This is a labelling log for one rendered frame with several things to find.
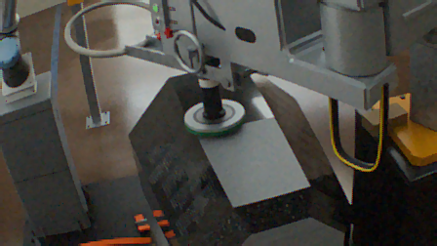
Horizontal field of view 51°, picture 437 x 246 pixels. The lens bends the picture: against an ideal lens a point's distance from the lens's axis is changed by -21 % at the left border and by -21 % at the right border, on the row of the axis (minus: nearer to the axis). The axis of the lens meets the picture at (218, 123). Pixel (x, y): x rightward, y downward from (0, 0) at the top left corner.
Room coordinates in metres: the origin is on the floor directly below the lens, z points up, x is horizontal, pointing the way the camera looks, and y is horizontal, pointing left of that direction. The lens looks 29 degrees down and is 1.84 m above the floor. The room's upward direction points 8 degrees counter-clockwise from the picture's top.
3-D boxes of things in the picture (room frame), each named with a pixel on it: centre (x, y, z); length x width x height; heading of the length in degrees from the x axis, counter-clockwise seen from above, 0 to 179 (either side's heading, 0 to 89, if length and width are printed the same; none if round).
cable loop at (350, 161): (1.26, -0.39, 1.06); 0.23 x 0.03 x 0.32; 38
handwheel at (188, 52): (1.61, 0.03, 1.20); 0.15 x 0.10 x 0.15; 38
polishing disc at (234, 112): (1.78, 0.01, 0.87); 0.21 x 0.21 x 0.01
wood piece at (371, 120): (1.68, -0.65, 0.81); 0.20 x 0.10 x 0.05; 105
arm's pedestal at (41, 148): (2.41, 1.05, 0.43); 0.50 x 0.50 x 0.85; 13
